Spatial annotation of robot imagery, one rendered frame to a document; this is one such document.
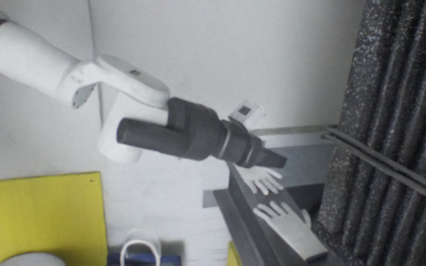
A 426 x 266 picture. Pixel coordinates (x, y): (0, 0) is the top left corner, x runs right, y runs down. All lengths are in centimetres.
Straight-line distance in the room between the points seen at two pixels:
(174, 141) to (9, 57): 24
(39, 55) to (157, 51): 75
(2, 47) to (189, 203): 107
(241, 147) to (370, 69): 22
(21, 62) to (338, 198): 52
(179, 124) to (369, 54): 29
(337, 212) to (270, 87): 81
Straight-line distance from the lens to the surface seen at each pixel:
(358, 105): 59
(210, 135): 54
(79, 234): 149
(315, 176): 131
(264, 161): 59
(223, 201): 153
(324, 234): 72
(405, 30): 55
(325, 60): 148
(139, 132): 47
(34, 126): 130
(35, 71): 54
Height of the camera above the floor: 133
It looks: 26 degrees down
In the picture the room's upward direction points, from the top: 3 degrees clockwise
